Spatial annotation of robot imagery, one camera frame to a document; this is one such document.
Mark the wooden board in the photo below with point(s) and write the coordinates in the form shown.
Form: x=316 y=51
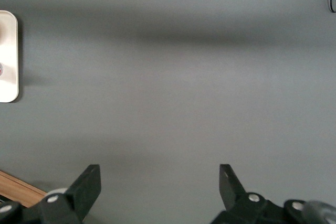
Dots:
x=18 y=188

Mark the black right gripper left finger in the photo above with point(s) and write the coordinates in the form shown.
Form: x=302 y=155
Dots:
x=84 y=195

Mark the cream plastic tray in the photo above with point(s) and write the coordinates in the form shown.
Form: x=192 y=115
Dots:
x=9 y=56

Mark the round red-white lid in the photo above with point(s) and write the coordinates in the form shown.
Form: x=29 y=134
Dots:
x=1 y=69

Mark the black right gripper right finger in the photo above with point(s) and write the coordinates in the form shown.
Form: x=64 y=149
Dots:
x=233 y=192

